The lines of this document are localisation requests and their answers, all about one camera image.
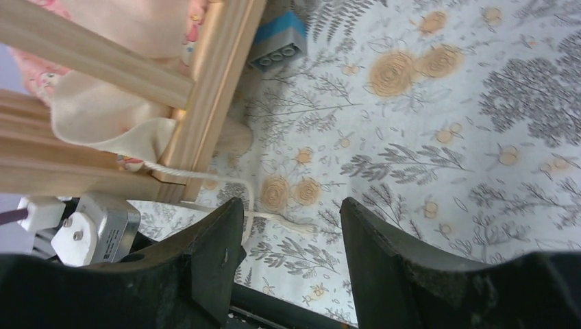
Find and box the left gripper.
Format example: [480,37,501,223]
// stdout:
[17,193,141,267]

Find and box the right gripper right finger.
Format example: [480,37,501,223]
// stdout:
[340,197,580,328]

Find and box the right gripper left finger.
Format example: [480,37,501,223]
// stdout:
[1,197,244,328]

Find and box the wooden pet bed frame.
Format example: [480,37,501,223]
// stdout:
[0,0,269,203]

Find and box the pink patterned bed cushion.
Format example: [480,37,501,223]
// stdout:
[9,0,314,237]

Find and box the floral table mat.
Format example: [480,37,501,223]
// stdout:
[127,0,581,326]

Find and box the blue toy item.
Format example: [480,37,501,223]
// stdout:
[247,10,308,72]

